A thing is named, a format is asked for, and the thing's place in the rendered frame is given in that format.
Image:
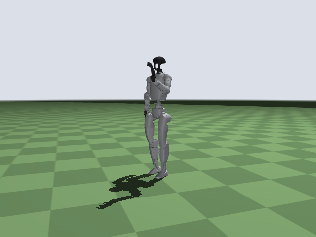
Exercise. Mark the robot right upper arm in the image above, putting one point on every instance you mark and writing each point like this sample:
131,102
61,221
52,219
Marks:
147,94

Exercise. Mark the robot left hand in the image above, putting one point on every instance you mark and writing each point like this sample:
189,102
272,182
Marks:
152,71

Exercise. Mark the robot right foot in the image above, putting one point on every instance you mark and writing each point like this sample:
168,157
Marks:
154,171

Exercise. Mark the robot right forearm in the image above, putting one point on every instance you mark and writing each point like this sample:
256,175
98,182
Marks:
147,105

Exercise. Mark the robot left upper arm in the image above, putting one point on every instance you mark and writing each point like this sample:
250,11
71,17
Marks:
167,82

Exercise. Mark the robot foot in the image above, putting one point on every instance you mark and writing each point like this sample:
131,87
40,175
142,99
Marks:
154,171
161,174

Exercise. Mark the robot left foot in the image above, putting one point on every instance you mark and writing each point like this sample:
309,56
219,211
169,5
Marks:
161,174

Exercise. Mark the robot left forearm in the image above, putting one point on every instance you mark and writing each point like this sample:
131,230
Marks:
160,86

